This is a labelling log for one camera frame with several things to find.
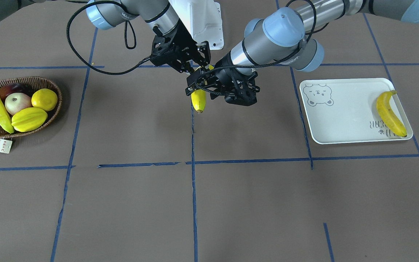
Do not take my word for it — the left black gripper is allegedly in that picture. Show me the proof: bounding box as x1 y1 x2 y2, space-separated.
185 68 252 96

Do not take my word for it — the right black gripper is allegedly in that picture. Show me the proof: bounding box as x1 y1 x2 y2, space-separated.
158 20 211 75

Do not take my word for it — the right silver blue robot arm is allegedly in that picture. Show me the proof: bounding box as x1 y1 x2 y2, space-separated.
0 0 211 76

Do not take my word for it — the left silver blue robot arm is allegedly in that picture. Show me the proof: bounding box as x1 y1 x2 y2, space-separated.
185 0 419 105

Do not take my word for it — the white basket tag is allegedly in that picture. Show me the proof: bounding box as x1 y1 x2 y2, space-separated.
0 139 13 154

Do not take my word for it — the brown wicker basket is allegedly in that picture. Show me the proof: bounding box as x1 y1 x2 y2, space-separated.
0 76 63 139

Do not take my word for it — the yellow mango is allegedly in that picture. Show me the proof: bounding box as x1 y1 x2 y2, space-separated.
31 88 58 112

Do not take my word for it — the white bear tray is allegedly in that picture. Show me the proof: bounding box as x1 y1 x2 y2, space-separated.
299 78 414 144

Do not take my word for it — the yellow star fruit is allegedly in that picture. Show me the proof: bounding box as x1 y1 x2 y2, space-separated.
11 107 48 132

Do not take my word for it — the pale apple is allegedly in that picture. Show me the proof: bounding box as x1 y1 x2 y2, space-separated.
4 92 32 115

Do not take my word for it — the dark red apple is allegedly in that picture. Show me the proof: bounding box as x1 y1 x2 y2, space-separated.
0 83 27 102

